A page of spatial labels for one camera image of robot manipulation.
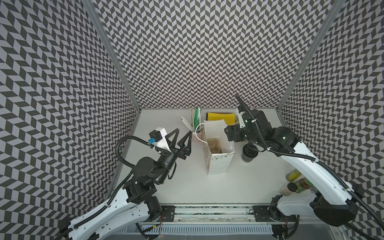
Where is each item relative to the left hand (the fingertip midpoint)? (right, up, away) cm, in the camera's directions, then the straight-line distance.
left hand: (186, 133), depth 57 cm
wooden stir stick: (0, +7, +36) cm, 37 cm away
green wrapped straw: (+3, +10, +36) cm, 38 cm away
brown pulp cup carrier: (+15, -11, +37) cm, 41 cm away
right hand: (+20, -1, +10) cm, 23 cm away
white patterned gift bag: (+14, -16, +16) cm, 27 cm away
